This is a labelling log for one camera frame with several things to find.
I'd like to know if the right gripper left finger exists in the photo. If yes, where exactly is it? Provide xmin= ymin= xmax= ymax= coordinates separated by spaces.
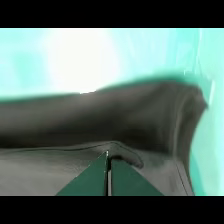
xmin=55 ymin=151 xmax=109 ymax=197

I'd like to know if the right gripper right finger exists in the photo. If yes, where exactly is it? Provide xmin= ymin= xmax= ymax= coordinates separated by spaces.
xmin=110 ymin=158 xmax=165 ymax=197

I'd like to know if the dark grey garment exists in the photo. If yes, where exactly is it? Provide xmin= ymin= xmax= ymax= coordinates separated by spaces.
xmin=0 ymin=79 xmax=208 ymax=197

